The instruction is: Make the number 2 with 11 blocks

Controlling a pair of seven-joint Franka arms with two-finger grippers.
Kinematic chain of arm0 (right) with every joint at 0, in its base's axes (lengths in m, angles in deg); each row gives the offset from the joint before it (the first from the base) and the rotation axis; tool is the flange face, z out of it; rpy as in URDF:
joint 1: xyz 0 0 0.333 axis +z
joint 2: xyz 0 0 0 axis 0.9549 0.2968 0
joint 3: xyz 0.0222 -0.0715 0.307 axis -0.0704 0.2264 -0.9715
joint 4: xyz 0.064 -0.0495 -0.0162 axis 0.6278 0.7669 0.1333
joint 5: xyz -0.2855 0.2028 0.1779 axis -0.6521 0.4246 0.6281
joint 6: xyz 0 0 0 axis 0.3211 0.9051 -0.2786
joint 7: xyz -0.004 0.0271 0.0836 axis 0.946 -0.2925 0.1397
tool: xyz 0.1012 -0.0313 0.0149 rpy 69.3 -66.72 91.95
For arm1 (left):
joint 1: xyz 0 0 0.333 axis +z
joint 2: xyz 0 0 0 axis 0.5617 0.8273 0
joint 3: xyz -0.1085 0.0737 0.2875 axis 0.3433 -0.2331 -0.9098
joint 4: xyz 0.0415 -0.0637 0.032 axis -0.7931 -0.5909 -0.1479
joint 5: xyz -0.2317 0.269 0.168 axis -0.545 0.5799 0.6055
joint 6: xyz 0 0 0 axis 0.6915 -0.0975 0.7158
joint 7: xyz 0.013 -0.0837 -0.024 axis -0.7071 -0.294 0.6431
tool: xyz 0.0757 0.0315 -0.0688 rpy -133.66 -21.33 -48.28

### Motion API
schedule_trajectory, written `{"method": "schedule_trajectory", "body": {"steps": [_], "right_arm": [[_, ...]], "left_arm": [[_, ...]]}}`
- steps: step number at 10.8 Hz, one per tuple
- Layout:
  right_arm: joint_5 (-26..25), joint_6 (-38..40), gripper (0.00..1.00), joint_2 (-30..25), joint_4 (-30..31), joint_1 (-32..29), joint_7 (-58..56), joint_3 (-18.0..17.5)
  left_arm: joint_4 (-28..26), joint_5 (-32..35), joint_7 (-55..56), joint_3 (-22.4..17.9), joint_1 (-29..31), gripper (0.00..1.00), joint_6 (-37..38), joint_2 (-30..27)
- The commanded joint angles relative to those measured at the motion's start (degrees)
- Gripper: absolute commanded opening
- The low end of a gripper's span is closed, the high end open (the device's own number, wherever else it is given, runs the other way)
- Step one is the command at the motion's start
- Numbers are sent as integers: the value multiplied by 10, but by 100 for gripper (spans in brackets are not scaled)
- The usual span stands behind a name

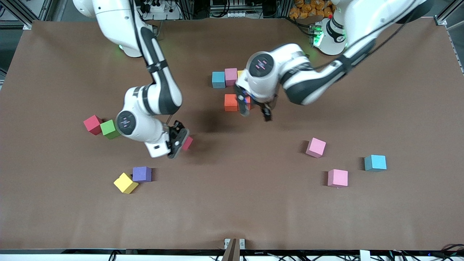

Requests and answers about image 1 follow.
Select purple foam block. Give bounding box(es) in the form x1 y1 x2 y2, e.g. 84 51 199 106
132 166 152 183

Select pink foam block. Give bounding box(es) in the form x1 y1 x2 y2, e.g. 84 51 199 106
328 169 349 188
225 68 239 87
306 137 327 158

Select light blue foam block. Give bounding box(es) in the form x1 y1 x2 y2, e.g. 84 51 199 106
212 71 226 89
364 154 387 172

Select green foam block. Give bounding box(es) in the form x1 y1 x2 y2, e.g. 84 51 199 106
100 119 121 140

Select orange packaged goods pile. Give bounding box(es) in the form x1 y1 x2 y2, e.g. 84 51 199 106
289 0 336 19

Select dark slanted metal bar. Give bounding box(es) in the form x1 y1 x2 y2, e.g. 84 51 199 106
221 238 241 261

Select white metal bracket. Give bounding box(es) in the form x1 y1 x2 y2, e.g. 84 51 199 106
224 238 246 250

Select aluminium frame profile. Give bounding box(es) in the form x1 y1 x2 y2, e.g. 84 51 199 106
435 0 464 26
0 0 55 30

